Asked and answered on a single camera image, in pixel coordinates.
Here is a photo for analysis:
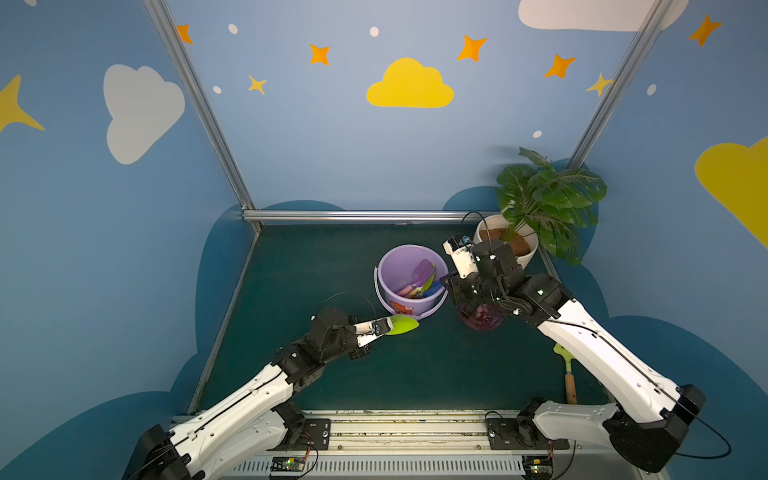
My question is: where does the blue shovel wooden handle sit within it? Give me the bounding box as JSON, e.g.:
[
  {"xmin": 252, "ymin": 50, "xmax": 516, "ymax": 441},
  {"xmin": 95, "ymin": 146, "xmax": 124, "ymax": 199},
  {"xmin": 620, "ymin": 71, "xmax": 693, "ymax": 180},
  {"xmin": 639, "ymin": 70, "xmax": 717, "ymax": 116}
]
[{"xmin": 421, "ymin": 283, "xmax": 444, "ymax": 298}]

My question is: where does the green trowel yellow handle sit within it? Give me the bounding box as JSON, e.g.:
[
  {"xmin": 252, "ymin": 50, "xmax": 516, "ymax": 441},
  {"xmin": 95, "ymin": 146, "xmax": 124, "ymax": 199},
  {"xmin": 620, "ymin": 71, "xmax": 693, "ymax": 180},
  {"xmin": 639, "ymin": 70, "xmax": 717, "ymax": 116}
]
[{"xmin": 386, "ymin": 314, "xmax": 419, "ymax": 336}]

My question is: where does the purple shovel pink handle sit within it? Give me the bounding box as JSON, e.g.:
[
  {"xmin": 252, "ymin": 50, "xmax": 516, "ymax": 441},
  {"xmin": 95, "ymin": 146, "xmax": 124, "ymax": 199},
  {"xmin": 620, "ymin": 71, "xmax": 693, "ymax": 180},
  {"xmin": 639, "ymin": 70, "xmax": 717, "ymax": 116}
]
[{"xmin": 397, "ymin": 259, "xmax": 436, "ymax": 299}]

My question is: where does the green round shovel yellow handle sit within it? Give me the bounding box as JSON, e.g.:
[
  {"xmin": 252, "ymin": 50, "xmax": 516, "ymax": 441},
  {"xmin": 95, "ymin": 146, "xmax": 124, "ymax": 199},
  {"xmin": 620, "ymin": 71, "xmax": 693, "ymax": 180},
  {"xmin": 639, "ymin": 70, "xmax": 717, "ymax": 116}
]
[{"xmin": 414, "ymin": 264, "xmax": 436, "ymax": 297}]

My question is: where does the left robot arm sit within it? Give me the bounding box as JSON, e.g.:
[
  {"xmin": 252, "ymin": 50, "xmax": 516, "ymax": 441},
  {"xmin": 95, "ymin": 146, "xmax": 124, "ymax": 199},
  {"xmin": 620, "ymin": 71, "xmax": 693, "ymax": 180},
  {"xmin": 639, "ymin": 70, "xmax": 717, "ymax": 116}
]
[{"xmin": 123, "ymin": 308, "xmax": 394, "ymax": 479}]

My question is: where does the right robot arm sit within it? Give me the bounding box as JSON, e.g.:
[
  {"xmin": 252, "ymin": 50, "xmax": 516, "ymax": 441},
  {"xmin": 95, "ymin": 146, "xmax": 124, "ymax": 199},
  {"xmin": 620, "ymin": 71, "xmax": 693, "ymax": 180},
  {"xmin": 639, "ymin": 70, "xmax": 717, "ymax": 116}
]
[{"xmin": 441, "ymin": 235, "xmax": 706, "ymax": 473}]

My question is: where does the white ribbed plant pot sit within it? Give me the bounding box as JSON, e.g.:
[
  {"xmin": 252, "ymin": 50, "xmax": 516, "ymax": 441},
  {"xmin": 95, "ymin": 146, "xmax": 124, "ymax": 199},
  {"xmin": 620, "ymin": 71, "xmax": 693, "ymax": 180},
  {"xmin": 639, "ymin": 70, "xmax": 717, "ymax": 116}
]
[{"xmin": 474, "ymin": 214, "xmax": 539, "ymax": 269}]

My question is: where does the purple plastic bucket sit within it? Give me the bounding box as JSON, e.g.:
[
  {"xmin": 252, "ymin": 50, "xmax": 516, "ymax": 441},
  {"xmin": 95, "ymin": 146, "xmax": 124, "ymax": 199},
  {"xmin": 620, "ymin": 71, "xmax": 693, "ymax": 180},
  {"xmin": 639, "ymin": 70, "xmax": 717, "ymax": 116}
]
[{"xmin": 373, "ymin": 244, "xmax": 448, "ymax": 321}]

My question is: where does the green artificial plant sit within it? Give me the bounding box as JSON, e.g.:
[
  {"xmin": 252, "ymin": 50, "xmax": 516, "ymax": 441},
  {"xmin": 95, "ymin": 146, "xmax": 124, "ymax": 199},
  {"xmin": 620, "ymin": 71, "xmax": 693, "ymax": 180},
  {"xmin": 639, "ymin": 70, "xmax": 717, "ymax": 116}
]
[{"xmin": 495, "ymin": 147, "xmax": 607, "ymax": 265}]

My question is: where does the left controller board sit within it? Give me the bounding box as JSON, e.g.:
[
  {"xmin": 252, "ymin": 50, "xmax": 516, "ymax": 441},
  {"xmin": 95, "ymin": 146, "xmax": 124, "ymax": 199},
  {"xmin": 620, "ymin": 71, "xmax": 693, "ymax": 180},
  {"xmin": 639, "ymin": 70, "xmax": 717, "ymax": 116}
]
[{"xmin": 269, "ymin": 456, "xmax": 307, "ymax": 475}]

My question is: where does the controller board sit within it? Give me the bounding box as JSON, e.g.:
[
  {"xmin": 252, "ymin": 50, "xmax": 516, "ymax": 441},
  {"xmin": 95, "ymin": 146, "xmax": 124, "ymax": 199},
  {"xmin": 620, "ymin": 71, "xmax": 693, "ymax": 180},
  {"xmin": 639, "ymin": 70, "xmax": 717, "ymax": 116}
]
[
  {"xmin": 522, "ymin": 456, "xmax": 554, "ymax": 480},
  {"xmin": 269, "ymin": 456, "xmax": 307, "ymax": 475}
]

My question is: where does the right controller board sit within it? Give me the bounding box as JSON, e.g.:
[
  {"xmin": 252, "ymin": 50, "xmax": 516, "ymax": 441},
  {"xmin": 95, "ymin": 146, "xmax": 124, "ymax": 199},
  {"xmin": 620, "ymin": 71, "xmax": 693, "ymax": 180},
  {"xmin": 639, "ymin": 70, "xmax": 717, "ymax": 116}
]
[{"xmin": 522, "ymin": 456, "xmax": 554, "ymax": 480}]

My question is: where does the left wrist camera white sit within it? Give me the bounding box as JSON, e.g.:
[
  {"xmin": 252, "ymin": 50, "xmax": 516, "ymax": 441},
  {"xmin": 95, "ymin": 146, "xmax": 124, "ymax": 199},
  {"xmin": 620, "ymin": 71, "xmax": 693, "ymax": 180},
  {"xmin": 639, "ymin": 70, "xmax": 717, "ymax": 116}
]
[{"xmin": 353, "ymin": 317, "xmax": 393, "ymax": 348}]

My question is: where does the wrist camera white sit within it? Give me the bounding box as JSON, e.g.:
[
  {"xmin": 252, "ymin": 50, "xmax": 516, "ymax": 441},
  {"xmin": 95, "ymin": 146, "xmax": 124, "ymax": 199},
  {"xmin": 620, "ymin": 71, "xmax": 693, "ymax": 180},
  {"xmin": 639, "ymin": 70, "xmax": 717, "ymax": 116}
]
[
  {"xmin": 353, "ymin": 317, "xmax": 393, "ymax": 348},
  {"xmin": 443, "ymin": 234, "xmax": 478, "ymax": 279}
]

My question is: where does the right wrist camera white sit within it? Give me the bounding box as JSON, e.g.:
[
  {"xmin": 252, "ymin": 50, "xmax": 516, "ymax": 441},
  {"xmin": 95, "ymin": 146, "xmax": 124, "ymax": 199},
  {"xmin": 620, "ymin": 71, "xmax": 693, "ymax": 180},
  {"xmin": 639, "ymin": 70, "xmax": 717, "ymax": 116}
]
[{"xmin": 443, "ymin": 234, "xmax": 478, "ymax": 279}]

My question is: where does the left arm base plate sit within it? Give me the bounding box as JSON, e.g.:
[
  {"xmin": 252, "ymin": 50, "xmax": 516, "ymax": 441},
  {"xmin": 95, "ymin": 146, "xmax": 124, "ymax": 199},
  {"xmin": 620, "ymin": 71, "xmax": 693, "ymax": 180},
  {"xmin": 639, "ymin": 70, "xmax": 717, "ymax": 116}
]
[{"xmin": 264, "ymin": 418, "xmax": 332, "ymax": 451}]

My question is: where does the aluminium rail frame front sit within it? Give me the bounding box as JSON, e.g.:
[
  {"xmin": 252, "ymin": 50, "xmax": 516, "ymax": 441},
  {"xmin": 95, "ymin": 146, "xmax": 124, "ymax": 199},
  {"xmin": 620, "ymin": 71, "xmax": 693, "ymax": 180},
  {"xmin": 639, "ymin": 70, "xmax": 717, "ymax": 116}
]
[{"xmin": 217, "ymin": 410, "xmax": 669, "ymax": 479}]

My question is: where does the aluminium back rail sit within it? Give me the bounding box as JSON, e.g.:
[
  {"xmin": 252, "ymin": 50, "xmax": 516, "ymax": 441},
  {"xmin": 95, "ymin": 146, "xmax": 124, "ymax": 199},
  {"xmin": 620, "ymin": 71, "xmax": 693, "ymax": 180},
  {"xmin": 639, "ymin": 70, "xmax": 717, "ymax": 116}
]
[{"xmin": 242, "ymin": 210, "xmax": 471, "ymax": 223}]

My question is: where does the green rake wooden handle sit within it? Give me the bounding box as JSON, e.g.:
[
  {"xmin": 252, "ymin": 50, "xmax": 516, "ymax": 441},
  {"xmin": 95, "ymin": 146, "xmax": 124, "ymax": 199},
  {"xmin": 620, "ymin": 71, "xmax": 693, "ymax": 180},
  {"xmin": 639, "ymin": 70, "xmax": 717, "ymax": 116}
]
[{"xmin": 553, "ymin": 343, "xmax": 578, "ymax": 405}]

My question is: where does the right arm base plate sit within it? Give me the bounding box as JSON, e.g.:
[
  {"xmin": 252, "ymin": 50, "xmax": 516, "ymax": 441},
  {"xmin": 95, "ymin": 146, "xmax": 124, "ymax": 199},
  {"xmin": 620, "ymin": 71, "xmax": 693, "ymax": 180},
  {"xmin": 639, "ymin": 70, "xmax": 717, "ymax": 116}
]
[{"xmin": 485, "ymin": 417, "xmax": 571, "ymax": 451}]

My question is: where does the right aluminium post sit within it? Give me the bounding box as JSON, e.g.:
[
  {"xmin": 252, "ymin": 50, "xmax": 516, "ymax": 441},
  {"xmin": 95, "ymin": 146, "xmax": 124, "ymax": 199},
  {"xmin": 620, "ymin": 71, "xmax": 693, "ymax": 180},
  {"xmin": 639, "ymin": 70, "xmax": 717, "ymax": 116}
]
[{"xmin": 565, "ymin": 0, "xmax": 674, "ymax": 169}]

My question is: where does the aluminium post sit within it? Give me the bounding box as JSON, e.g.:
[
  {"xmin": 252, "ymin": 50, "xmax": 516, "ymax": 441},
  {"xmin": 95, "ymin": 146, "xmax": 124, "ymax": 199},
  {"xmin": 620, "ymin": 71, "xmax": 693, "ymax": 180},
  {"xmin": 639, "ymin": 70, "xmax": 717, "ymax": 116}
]
[
  {"xmin": 143, "ymin": 0, "xmax": 262, "ymax": 235},
  {"xmin": 565, "ymin": 0, "xmax": 674, "ymax": 169}
]

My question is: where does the left aluminium post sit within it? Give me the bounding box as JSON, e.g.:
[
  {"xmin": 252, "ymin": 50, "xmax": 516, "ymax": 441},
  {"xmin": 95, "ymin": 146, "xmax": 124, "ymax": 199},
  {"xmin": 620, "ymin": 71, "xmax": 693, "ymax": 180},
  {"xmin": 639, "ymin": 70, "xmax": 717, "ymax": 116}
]
[{"xmin": 143, "ymin": 0, "xmax": 262, "ymax": 235}]

